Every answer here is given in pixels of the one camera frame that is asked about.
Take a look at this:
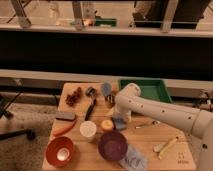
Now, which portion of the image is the blue sponge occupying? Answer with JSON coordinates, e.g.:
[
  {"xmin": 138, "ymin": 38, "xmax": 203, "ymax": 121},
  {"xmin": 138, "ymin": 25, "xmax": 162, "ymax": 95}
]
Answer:
[{"xmin": 114, "ymin": 120, "xmax": 127, "ymax": 131}]

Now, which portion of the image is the small metal cup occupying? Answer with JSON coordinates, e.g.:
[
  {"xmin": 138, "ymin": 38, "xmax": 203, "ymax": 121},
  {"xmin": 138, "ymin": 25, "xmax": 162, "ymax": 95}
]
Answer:
[{"xmin": 105, "ymin": 94, "xmax": 115, "ymax": 105}]

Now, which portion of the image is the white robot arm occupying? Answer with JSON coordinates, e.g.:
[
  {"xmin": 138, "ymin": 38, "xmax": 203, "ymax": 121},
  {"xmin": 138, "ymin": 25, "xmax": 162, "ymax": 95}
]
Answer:
[{"xmin": 114, "ymin": 83, "xmax": 213, "ymax": 171}]

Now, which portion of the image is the white paper cup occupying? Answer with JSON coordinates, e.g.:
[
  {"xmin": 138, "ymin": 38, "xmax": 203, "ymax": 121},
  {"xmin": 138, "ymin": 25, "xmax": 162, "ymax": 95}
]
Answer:
[{"xmin": 80, "ymin": 121, "xmax": 97, "ymax": 141}]

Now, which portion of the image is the black chair base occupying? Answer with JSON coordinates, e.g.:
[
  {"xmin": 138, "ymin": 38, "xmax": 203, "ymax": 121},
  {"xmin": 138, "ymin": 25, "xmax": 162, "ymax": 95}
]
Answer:
[{"xmin": 0, "ymin": 93, "xmax": 36, "ymax": 140}]

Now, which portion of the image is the green plastic tray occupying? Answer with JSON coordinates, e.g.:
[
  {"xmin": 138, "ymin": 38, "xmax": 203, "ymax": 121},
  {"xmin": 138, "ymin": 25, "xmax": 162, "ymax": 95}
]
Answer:
[{"xmin": 118, "ymin": 79, "xmax": 172, "ymax": 103}]

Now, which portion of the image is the brown grape bunch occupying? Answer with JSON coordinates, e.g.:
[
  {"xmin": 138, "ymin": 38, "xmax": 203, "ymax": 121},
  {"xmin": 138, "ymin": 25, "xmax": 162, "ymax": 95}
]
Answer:
[{"xmin": 65, "ymin": 87, "xmax": 82, "ymax": 106}]

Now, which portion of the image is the red bowl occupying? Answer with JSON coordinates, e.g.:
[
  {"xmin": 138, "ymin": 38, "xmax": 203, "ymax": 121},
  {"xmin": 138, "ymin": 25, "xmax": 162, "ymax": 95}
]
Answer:
[{"xmin": 45, "ymin": 136, "xmax": 74, "ymax": 168}]

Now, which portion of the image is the orange carrot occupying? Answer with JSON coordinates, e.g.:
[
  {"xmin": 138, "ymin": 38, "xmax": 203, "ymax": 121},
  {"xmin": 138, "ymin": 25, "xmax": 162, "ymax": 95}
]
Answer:
[{"xmin": 53, "ymin": 119, "xmax": 77, "ymax": 137}]

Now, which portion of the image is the black handled brush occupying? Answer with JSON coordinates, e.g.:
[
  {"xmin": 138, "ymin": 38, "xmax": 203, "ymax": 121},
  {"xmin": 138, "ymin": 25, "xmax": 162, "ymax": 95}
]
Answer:
[{"xmin": 85, "ymin": 87, "xmax": 97, "ymax": 121}]

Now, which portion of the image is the clear plastic bag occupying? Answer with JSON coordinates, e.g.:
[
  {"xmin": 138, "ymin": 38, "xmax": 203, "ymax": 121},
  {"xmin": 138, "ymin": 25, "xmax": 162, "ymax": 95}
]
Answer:
[{"xmin": 119, "ymin": 145, "xmax": 147, "ymax": 171}]

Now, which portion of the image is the yellow orange ball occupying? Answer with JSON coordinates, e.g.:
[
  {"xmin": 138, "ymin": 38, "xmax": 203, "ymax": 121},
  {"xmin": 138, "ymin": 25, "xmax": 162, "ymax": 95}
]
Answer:
[{"xmin": 101, "ymin": 119, "xmax": 114, "ymax": 132}]

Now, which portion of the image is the purple bowl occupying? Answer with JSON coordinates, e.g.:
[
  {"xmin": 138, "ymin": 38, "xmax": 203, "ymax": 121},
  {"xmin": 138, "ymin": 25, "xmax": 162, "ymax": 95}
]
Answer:
[{"xmin": 98, "ymin": 131, "xmax": 128, "ymax": 161}]

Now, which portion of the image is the grey rectangular block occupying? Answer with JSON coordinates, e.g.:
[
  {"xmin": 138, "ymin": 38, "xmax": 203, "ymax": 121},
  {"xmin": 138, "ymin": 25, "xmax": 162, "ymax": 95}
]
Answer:
[{"xmin": 56, "ymin": 111, "xmax": 76, "ymax": 121}]

